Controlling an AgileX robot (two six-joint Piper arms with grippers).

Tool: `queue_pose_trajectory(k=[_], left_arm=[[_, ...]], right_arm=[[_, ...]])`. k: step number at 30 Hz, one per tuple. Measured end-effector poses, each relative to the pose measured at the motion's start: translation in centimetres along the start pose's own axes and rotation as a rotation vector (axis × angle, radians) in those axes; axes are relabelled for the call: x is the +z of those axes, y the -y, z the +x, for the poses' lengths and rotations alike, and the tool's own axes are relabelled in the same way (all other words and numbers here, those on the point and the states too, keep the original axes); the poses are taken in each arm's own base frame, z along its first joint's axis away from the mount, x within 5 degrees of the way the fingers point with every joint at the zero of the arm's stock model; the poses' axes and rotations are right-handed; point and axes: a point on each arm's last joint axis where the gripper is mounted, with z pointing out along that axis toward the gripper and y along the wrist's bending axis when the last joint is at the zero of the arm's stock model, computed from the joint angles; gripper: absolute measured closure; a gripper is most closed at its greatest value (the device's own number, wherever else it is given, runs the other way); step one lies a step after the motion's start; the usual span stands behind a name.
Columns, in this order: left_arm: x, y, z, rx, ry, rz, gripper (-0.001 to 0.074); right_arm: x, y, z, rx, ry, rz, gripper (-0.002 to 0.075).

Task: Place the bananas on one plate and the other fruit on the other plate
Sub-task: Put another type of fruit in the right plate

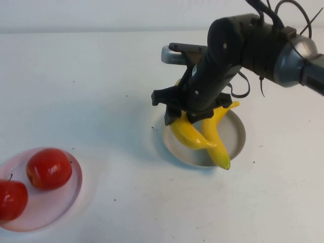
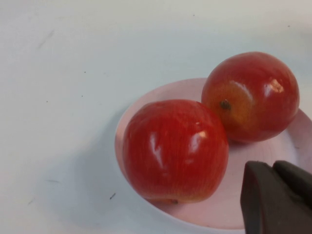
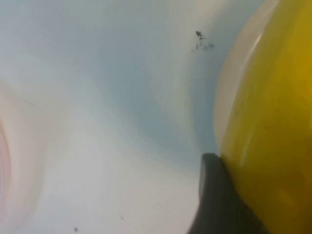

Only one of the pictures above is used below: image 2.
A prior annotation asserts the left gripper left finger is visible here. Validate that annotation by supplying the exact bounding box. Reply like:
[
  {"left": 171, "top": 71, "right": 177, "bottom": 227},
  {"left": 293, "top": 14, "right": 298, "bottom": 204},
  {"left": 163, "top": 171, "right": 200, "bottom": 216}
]
[{"left": 240, "top": 160, "right": 312, "bottom": 234}]

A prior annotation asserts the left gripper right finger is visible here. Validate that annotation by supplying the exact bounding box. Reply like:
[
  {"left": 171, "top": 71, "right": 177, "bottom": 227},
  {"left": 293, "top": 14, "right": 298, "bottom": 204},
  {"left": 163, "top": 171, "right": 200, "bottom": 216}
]
[{"left": 272, "top": 160, "right": 312, "bottom": 210}]

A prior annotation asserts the red toy apple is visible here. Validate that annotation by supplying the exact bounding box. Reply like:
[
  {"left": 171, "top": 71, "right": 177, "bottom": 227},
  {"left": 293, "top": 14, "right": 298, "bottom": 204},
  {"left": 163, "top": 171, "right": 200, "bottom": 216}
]
[
  {"left": 201, "top": 51, "right": 300, "bottom": 144},
  {"left": 122, "top": 99, "right": 230, "bottom": 205}
]

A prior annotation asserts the pink round plate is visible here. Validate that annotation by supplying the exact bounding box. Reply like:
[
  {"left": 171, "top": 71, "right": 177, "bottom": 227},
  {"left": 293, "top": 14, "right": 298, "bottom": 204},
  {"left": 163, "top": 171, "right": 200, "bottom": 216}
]
[{"left": 115, "top": 78, "right": 312, "bottom": 231}]

